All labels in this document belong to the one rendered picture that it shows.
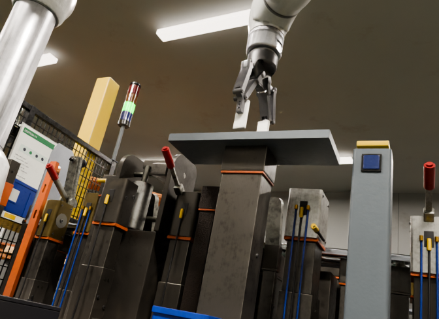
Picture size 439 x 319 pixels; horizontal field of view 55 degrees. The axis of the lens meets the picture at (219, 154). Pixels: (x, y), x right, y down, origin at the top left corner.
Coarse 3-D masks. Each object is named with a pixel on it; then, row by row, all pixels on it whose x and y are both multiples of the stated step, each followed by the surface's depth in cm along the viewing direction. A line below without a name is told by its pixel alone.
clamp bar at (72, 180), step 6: (72, 156) 140; (78, 156) 139; (72, 162) 139; (78, 162) 139; (84, 162) 142; (72, 168) 139; (78, 168) 139; (72, 174) 138; (78, 174) 139; (66, 180) 138; (72, 180) 137; (66, 186) 138; (72, 186) 137; (66, 192) 137; (72, 192) 136
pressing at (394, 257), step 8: (72, 224) 137; (72, 232) 152; (328, 248) 103; (336, 248) 102; (328, 256) 110; (336, 256) 109; (344, 256) 107; (392, 256) 96; (400, 256) 96; (408, 256) 95; (328, 264) 119; (336, 264) 117; (392, 264) 105; (408, 264) 102
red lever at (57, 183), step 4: (48, 164) 130; (48, 168) 129; (52, 168) 130; (48, 172) 130; (52, 172) 130; (52, 176) 131; (56, 176) 131; (52, 180) 132; (56, 180) 132; (56, 184) 133; (60, 184) 133; (60, 188) 133; (60, 192) 134; (64, 192) 135; (64, 196) 135; (64, 200) 136
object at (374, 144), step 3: (357, 141) 83; (360, 141) 82; (363, 141) 82; (366, 141) 82; (369, 141) 82; (372, 141) 81; (375, 141) 81; (378, 141) 81; (381, 141) 81; (384, 141) 81; (387, 141) 80; (357, 144) 82; (360, 144) 82; (363, 144) 82; (366, 144) 82; (369, 144) 81; (372, 144) 81; (375, 144) 81; (378, 144) 81; (381, 144) 81; (384, 144) 80; (387, 144) 80; (357, 147) 83; (360, 147) 83; (363, 147) 82; (366, 147) 82; (369, 147) 82; (372, 147) 82; (375, 147) 82; (378, 147) 81; (381, 147) 81; (384, 147) 81; (387, 147) 81
